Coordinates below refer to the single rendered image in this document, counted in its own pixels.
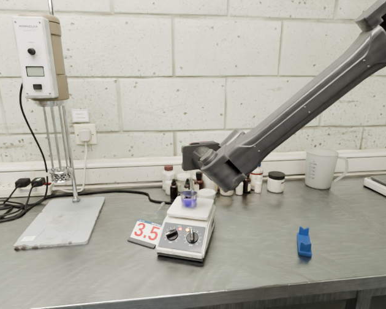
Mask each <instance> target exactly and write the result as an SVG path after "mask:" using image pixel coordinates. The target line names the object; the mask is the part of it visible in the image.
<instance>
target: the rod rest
mask: <svg viewBox="0 0 386 309"><path fill-rule="evenodd" d="M297 245H298V255H301V256H307V257H312V251H311V242H310V237H309V227H307V228H305V229H303V228H302V227H301V226H300V228H299V232H297Z"/></svg>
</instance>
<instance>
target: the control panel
mask: <svg viewBox="0 0 386 309"><path fill-rule="evenodd" d="M179 228H182V230H179ZM171 229H177V232H178V237H177V238H176V239H175V240H168V239H167V237H166V235H165V233H166V232H168V231H169V230H171ZM186 229H189V231H186ZM191 229H192V230H193V231H194V232H195V233H197V234H198V237H199V239H198V240H197V242H195V243H189V242H188V241H187V240H186V236H187V235H188V233H190V230H191ZM205 230H206V227H202V226H192V225H187V224H177V223H168V222H165V224H164V228H163V230H162V234H161V237H160V240H159V244H158V246H159V247H164V248H173V249H177V250H185V251H193V252H198V253H201V252H202V246H203V240H204V236H205Z"/></svg>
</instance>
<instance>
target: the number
mask: <svg viewBox="0 0 386 309"><path fill-rule="evenodd" d="M160 232H161V227H159V226H154V225H151V224H147V223H143V222H139V221H138V223H137V225H136V227H135V229H134V232H133V234H132V235H133V236H136V237H140V238H143V239H147V240H150V241H153V242H157V239H158V237H159V234H160Z"/></svg>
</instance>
